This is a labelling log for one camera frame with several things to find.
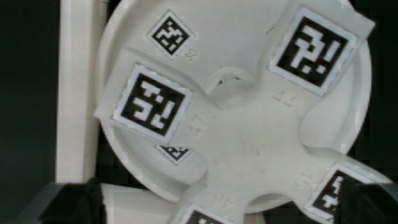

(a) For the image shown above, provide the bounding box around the white cylindrical table leg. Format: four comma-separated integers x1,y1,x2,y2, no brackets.
204,66,256,110

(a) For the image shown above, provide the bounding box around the white cross-shaped table base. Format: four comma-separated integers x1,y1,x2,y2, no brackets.
92,0,394,224

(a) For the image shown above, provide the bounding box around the white U-shaped border frame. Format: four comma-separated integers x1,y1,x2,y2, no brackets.
53,0,268,224

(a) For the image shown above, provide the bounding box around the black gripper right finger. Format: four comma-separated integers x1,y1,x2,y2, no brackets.
334,180,398,224

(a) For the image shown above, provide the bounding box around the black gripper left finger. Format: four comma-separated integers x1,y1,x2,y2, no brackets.
12,178,107,224

